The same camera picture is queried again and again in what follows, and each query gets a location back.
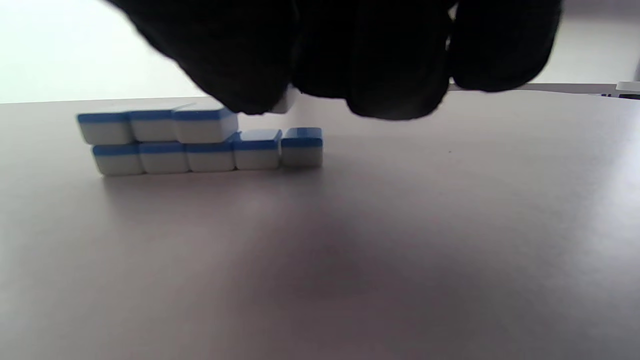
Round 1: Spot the blue mahjong tile wall row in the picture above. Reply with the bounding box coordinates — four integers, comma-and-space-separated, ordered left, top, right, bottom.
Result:
76, 102, 324, 177

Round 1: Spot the person's right hand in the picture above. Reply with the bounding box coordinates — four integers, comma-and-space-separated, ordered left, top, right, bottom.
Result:
107, 0, 563, 121

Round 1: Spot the single blue mahjong tile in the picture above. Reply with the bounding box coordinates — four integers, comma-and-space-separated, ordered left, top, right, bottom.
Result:
271, 85, 302, 115

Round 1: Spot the grey roller blind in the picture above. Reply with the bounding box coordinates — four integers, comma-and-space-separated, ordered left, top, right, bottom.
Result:
447, 0, 640, 96

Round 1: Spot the wide white roller blind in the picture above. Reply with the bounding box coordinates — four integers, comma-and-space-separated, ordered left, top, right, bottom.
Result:
0, 0, 211, 104

